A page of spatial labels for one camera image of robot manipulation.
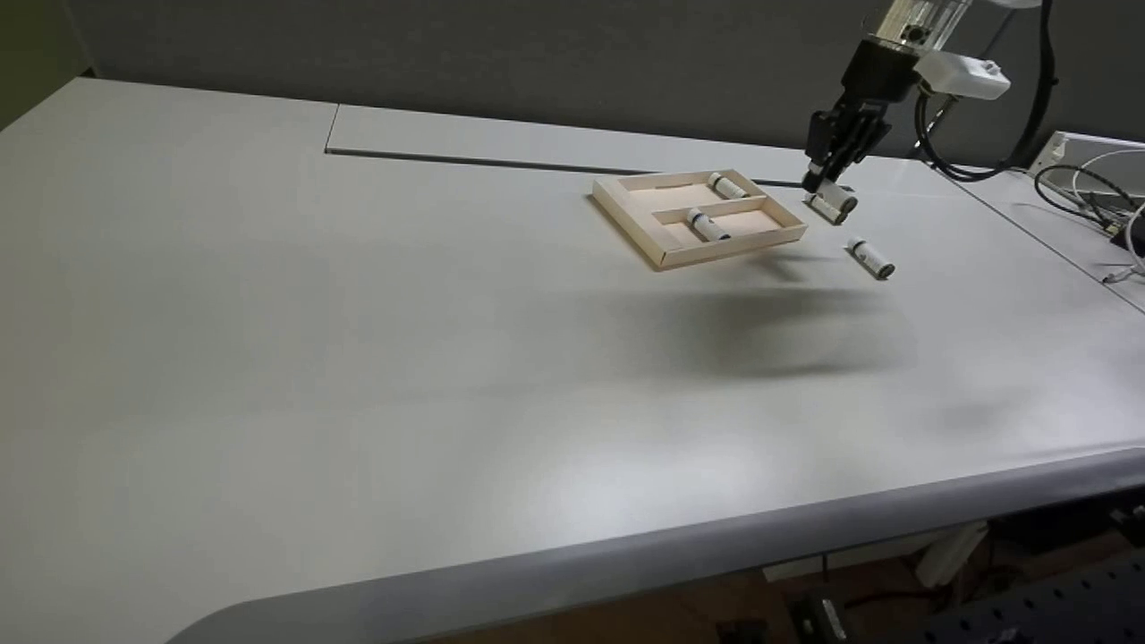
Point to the white device with cables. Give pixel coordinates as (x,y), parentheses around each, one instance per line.
(1109,156)

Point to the small white bottle yellow band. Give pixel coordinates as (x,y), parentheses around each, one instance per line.
(833,200)

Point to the wooden divided tray box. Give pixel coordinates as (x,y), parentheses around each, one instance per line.
(651,217)

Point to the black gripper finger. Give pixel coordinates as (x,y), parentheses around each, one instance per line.
(849,168)
(812,177)

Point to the small bottle in upper compartment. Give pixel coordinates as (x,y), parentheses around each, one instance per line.
(728,186)

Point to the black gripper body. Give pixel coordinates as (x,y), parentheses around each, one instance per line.
(857,124)

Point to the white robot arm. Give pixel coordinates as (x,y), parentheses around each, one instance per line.
(917,25)

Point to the small bottle in tray middle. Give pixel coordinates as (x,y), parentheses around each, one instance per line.
(705,225)

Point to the small white bottle right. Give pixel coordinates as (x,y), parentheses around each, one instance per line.
(871,259)

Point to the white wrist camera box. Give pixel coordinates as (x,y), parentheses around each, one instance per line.
(964,75)

